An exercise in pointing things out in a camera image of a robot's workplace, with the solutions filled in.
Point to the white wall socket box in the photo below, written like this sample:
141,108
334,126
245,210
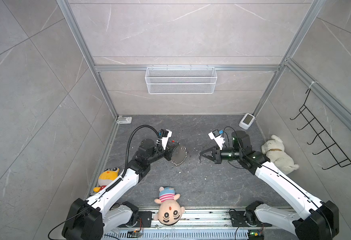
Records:
124,120

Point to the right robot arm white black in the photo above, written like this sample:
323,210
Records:
312,218

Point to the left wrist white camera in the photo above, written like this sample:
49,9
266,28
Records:
164,135

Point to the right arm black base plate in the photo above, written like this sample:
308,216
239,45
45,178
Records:
245,219

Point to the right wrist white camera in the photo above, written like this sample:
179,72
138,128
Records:
217,136

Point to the white wire mesh basket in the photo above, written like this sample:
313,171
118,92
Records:
180,80

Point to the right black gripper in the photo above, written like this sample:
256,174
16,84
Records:
217,153

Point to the black wire hook rack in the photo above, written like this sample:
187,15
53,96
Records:
322,134

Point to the plush doll striped hat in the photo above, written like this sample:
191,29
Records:
170,211

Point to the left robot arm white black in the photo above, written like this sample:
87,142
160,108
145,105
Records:
90,219

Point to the yellow red plush toy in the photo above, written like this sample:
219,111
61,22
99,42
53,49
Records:
107,177

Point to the white plush dog toy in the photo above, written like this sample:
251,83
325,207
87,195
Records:
274,149

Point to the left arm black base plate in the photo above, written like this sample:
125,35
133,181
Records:
140,219

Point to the metal keyring holder red handle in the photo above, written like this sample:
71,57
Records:
178,154

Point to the wrist white camera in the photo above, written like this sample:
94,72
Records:
217,136
164,135

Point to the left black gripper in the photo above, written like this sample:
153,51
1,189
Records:
170,149

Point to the white digital clock device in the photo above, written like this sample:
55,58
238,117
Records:
246,121

